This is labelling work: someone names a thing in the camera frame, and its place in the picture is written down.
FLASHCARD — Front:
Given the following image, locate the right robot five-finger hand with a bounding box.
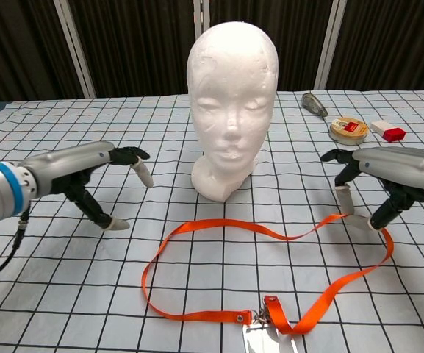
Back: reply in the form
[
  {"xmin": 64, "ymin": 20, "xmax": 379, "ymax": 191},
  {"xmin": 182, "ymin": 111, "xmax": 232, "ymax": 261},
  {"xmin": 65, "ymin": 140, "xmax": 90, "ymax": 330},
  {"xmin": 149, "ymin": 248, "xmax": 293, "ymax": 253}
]
[{"xmin": 320, "ymin": 146, "xmax": 424, "ymax": 233}]

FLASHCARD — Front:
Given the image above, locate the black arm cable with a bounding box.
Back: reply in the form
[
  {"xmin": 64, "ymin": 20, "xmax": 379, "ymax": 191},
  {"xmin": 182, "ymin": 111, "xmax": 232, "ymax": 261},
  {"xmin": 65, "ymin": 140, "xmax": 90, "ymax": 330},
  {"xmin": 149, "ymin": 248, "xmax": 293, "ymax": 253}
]
[{"xmin": 0, "ymin": 205, "xmax": 32, "ymax": 288}]

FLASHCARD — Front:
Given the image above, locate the grey metal oblong tool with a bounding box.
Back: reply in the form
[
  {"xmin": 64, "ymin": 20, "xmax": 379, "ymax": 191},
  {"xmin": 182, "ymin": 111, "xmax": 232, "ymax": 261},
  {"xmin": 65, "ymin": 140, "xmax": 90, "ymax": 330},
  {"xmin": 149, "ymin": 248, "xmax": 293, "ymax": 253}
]
[{"xmin": 301, "ymin": 92, "xmax": 329, "ymax": 119}]

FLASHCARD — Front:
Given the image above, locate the white screen frame post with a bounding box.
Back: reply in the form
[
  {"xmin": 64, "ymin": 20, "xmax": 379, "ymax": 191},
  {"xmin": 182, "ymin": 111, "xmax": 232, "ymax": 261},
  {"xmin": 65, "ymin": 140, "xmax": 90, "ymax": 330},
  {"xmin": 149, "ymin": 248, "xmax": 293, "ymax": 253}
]
[
  {"xmin": 52, "ymin": 0, "xmax": 96, "ymax": 99},
  {"xmin": 193, "ymin": 0, "xmax": 212, "ymax": 40},
  {"xmin": 313, "ymin": 0, "xmax": 348, "ymax": 91}
]

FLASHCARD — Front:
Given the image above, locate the white foam mannequin head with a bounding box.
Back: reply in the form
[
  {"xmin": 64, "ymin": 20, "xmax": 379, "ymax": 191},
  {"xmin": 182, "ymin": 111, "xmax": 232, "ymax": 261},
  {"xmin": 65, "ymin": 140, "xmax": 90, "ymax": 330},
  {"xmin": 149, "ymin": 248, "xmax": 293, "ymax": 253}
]
[{"xmin": 187, "ymin": 21, "xmax": 281, "ymax": 202}]

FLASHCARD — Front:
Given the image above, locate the white and red small box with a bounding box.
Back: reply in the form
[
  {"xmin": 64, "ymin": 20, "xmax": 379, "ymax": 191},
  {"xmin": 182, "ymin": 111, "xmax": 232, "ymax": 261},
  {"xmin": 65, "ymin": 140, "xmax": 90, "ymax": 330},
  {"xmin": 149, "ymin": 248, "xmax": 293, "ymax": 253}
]
[{"xmin": 370, "ymin": 120, "xmax": 407, "ymax": 143}]

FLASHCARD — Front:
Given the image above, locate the checkered white tablecloth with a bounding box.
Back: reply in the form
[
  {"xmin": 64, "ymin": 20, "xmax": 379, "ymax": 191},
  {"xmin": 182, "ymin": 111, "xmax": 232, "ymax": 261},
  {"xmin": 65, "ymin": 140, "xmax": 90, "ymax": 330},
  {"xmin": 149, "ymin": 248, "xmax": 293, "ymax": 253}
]
[{"xmin": 0, "ymin": 90, "xmax": 424, "ymax": 353}]

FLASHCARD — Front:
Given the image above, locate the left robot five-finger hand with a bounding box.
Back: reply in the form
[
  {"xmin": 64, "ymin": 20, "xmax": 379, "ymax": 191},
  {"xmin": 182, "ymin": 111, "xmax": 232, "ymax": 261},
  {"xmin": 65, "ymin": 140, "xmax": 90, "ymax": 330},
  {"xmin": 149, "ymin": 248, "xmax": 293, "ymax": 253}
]
[{"xmin": 16, "ymin": 140, "xmax": 155, "ymax": 233}]

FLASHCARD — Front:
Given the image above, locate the round gold tin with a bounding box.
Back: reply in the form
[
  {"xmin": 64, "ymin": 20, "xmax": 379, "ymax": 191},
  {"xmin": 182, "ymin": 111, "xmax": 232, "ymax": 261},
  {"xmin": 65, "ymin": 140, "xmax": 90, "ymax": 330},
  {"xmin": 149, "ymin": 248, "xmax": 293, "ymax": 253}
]
[{"xmin": 328, "ymin": 116, "xmax": 370, "ymax": 147}]

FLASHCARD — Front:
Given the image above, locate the black screen fabric panel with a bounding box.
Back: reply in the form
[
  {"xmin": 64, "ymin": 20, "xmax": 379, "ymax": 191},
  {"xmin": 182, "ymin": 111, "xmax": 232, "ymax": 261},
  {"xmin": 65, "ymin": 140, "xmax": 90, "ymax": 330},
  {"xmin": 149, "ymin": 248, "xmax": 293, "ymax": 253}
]
[
  {"xmin": 0, "ymin": 0, "xmax": 87, "ymax": 106},
  {"xmin": 68, "ymin": 0, "xmax": 198, "ymax": 99},
  {"xmin": 209, "ymin": 0, "xmax": 336, "ymax": 93},
  {"xmin": 327, "ymin": 0, "xmax": 424, "ymax": 92}
]

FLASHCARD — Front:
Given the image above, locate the clear badge holder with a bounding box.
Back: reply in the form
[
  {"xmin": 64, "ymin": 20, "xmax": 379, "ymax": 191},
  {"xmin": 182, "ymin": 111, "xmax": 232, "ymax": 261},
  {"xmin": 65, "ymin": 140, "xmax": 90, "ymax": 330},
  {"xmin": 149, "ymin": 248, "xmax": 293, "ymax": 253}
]
[{"xmin": 241, "ymin": 321, "xmax": 304, "ymax": 353}]

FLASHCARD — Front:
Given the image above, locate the orange lanyard strap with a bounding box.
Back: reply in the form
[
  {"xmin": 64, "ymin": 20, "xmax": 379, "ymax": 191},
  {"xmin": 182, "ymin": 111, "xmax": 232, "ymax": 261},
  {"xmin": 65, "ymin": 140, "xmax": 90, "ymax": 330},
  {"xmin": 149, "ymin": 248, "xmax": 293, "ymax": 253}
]
[{"xmin": 141, "ymin": 214, "xmax": 395, "ymax": 336}]

